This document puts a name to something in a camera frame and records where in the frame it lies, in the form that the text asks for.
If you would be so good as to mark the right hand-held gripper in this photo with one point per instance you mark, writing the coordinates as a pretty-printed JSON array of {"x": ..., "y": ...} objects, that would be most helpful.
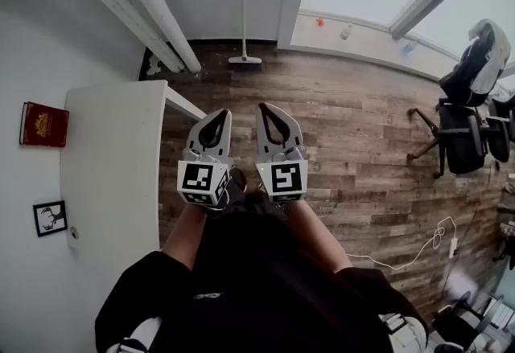
[{"x": 285, "y": 178}]

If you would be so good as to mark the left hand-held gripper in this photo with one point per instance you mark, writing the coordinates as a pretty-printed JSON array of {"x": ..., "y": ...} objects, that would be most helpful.
[{"x": 195, "y": 178}]

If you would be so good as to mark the person's right forearm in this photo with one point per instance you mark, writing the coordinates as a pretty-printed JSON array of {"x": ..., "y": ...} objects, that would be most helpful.
[{"x": 318, "y": 239}]

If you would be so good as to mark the person's left forearm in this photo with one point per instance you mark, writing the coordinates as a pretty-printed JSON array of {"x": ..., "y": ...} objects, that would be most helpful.
[{"x": 183, "y": 239}]

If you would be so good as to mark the small orange toy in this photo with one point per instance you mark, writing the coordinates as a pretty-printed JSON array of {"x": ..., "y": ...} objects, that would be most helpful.
[{"x": 320, "y": 22}]

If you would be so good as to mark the clear plastic bottle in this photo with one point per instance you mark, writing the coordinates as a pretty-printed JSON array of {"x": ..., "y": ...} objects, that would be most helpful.
[{"x": 346, "y": 31}]

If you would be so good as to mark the white window ledge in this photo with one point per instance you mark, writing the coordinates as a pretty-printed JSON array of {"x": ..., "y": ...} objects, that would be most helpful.
[{"x": 362, "y": 38}]

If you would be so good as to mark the person's black clothing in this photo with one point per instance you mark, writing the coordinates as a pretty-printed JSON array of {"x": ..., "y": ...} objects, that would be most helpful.
[{"x": 261, "y": 287}]

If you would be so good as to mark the thick white pipe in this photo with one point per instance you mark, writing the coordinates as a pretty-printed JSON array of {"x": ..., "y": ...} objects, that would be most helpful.
[{"x": 157, "y": 1}]

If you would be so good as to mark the blue plastic bottle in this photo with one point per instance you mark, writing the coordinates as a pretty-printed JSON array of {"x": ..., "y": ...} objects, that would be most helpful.
[{"x": 409, "y": 48}]

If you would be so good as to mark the thin white pipe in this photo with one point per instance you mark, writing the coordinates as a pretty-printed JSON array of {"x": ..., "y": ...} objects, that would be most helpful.
[
  {"x": 100, "y": 5},
  {"x": 120, "y": 5}
]

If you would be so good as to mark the red hardcover book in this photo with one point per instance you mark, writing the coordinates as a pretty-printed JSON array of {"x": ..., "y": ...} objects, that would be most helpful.
[{"x": 45, "y": 125}]

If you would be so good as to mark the black framed deer picture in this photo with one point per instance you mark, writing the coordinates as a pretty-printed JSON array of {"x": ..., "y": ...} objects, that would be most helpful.
[{"x": 50, "y": 218}]

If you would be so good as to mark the black office chair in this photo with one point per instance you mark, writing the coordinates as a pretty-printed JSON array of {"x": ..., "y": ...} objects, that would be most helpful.
[
  {"x": 501, "y": 130},
  {"x": 460, "y": 142}
]

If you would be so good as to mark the dark jacket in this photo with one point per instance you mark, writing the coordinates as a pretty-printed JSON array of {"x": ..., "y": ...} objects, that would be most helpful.
[{"x": 462, "y": 78}]

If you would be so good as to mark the black bag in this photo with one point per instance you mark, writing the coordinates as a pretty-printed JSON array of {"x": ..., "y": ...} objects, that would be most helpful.
[{"x": 454, "y": 323}]

